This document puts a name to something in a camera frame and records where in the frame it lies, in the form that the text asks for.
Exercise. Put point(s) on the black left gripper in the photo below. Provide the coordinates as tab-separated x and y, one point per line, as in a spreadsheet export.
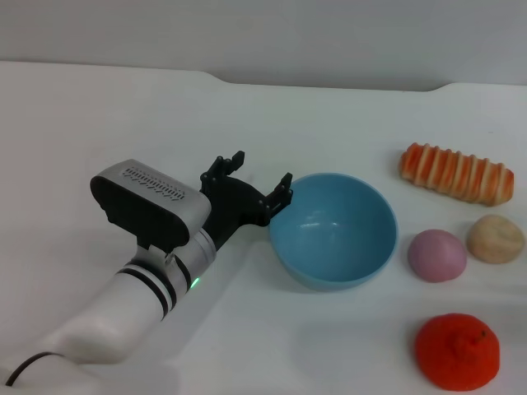
234	201

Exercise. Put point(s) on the blue bowl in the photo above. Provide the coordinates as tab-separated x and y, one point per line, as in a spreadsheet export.
333	247

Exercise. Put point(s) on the pink toy peach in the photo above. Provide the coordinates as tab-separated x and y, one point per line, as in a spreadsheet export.
436	257

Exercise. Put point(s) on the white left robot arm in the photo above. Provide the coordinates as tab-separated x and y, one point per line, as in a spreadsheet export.
123	312

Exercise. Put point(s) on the orange striped toy bread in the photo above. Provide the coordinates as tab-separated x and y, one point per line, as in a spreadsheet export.
457	175

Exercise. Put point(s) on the beige round toy bun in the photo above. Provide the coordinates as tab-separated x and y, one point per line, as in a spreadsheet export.
496	238

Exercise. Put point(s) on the orange toy tangerine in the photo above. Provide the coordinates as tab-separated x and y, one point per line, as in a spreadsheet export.
457	354

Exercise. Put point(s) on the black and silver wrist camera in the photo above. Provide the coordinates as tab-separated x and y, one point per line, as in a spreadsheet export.
148	197

